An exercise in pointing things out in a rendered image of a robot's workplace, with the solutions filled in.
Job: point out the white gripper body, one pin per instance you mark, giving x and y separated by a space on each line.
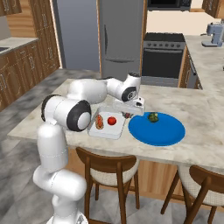
128 107

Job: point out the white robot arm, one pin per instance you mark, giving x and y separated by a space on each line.
52 140

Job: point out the green vegetable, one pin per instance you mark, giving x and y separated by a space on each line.
153 117

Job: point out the large blue plate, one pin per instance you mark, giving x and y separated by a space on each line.
157 132

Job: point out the red tomato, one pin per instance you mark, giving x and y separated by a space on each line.
112 120

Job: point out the hot dog in bun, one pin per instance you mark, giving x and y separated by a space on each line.
99 122

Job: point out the wooden stool with cream cushion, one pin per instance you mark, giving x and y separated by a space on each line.
204 186
110 172

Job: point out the black oven with hob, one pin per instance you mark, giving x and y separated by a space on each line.
163 55

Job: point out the wooden counter cupboards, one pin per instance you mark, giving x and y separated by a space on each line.
189 74

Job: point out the grey fridge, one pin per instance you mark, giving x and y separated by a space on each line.
122 38

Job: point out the wooden kitchen island base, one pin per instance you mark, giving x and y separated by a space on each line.
154 180

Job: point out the wooden cupboard run with drawers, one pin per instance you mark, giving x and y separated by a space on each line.
32 58

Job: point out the black microwave oven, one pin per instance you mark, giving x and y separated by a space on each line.
169 4

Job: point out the wooden wall cupboard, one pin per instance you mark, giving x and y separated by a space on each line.
214 7
10 6

